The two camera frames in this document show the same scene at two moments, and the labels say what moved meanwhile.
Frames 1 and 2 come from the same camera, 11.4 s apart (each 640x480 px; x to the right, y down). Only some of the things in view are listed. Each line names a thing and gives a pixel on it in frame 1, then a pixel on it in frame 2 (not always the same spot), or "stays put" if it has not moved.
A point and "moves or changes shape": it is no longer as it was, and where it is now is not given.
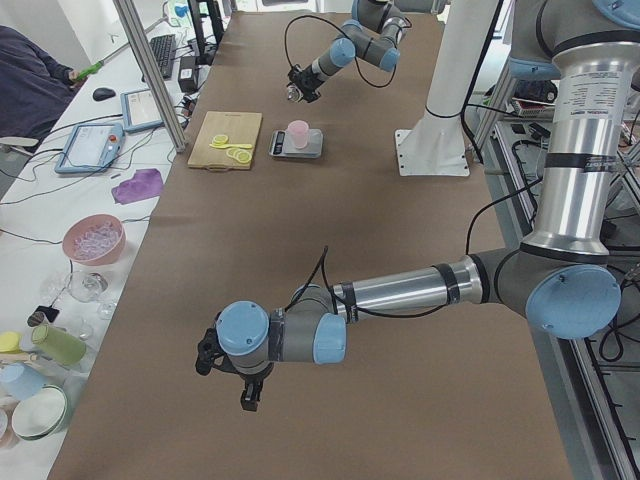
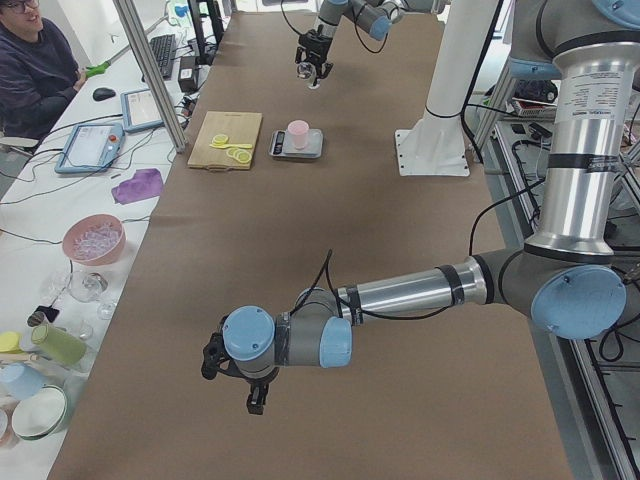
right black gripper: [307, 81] → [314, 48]
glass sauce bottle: [294, 93] moves or changes shape
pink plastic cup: [299, 129] stays put
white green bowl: [39, 413] stays put
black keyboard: [165, 49] stays put
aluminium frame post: [139, 43] stays put
